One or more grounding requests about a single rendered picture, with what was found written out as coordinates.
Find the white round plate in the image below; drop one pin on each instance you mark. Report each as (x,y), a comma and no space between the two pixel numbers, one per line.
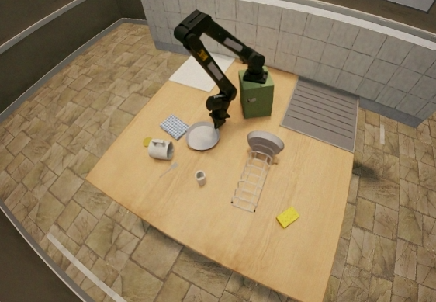
(202,135)

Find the grey ribbed sink drainboard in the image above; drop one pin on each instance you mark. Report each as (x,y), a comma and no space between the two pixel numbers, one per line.
(323,112)

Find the white tiled wall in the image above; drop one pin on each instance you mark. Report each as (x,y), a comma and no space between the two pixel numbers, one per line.
(394,71)

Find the white rectangular mat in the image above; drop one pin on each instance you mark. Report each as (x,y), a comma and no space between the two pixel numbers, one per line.
(193,75)

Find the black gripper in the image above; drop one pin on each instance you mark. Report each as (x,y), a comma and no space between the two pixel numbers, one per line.
(219,118)

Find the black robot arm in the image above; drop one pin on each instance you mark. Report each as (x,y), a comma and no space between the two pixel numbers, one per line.
(189,32)

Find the yellow sponge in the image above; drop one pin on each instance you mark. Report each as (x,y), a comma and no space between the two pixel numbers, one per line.
(287,217)

